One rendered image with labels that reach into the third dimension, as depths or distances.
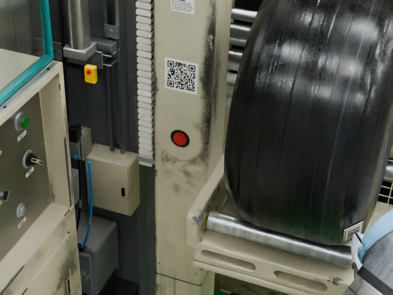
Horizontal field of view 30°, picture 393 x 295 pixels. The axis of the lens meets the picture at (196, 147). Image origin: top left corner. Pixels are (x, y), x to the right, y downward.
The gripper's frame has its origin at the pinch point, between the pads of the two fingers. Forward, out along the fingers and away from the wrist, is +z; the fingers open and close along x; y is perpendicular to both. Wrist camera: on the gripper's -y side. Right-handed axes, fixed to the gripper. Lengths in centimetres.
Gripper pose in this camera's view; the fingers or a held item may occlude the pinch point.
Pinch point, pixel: (358, 238)
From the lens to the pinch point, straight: 145.7
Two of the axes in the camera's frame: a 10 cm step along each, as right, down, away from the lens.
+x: 9.1, -4.2, 0.5
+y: 0.4, 2.2, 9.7
